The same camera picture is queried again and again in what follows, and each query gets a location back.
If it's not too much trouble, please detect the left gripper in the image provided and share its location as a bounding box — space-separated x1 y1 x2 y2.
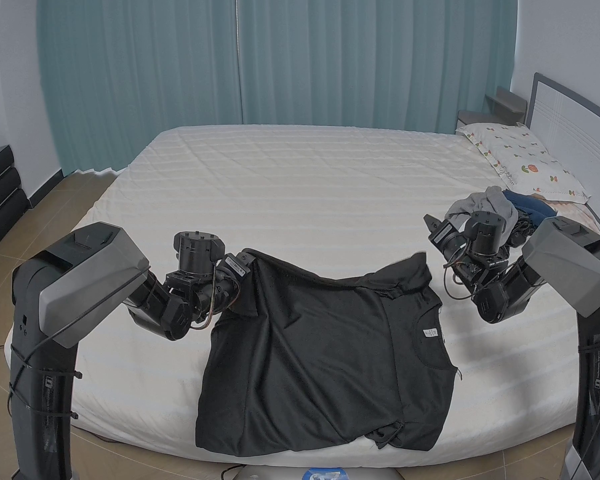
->
223 250 257 289

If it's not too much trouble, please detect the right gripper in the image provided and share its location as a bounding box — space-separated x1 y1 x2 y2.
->
423 214 473 268

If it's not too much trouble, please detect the black T-shirt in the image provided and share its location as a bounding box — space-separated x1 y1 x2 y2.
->
195 249 463 454

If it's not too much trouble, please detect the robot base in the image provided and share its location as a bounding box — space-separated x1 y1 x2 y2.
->
230 463 371 480

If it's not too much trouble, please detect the pile of clothes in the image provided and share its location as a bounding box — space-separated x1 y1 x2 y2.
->
445 185 557 249

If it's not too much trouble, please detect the bed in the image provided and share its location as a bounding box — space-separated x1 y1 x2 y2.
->
4 72 600 469

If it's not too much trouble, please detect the white printed pillow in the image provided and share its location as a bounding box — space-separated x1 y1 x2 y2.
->
455 122 592 205

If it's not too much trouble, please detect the grey bedside table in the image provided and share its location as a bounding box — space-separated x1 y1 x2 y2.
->
457 86 528 129

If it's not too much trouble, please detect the blue-green curtain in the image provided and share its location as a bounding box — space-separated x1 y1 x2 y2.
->
236 0 518 136
37 0 243 178

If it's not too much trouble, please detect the black chest of drawers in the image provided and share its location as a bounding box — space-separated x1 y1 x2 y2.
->
0 145 31 269

